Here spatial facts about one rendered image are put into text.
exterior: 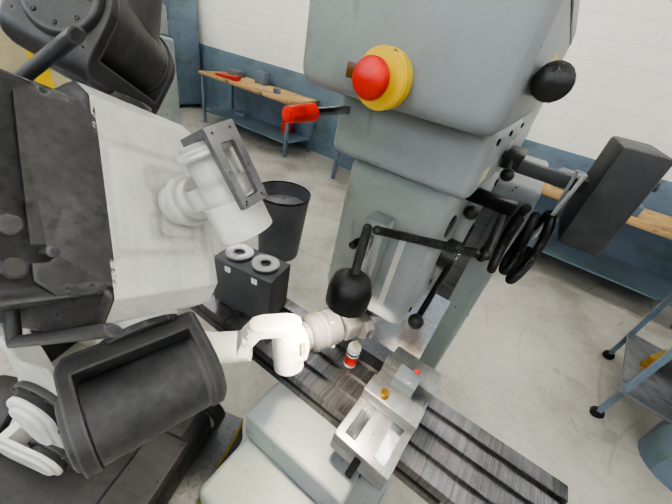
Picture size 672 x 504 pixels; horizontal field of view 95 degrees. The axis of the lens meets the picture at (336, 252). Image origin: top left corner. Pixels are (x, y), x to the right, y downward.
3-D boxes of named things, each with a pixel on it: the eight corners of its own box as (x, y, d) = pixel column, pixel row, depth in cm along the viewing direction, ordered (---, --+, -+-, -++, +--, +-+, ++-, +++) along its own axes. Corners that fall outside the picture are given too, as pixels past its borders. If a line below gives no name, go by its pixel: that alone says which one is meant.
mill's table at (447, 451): (545, 601, 67) (568, 594, 62) (186, 306, 114) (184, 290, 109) (550, 497, 84) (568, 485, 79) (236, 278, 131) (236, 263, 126)
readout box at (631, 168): (603, 261, 64) (686, 162, 52) (555, 242, 67) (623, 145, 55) (596, 229, 78) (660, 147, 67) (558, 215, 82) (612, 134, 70)
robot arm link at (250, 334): (301, 327, 62) (232, 331, 60) (303, 364, 65) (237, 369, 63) (301, 310, 68) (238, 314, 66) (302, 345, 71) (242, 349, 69)
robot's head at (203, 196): (198, 253, 37) (256, 239, 34) (149, 173, 33) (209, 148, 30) (228, 229, 43) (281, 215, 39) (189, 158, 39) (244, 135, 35)
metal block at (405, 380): (407, 403, 80) (414, 390, 77) (387, 388, 83) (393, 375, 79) (415, 389, 84) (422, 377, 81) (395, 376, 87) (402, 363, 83)
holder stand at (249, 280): (267, 325, 103) (271, 280, 92) (214, 299, 108) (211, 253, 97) (286, 304, 113) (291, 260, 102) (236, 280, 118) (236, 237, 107)
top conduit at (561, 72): (561, 107, 29) (585, 64, 27) (515, 96, 30) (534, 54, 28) (565, 99, 62) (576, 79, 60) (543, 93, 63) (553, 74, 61)
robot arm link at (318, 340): (329, 321, 66) (281, 339, 60) (330, 363, 69) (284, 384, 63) (303, 301, 75) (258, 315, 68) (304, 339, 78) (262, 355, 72)
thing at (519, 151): (509, 184, 51) (522, 160, 48) (485, 176, 52) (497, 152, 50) (518, 170, 60) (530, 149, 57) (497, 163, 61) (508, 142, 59)
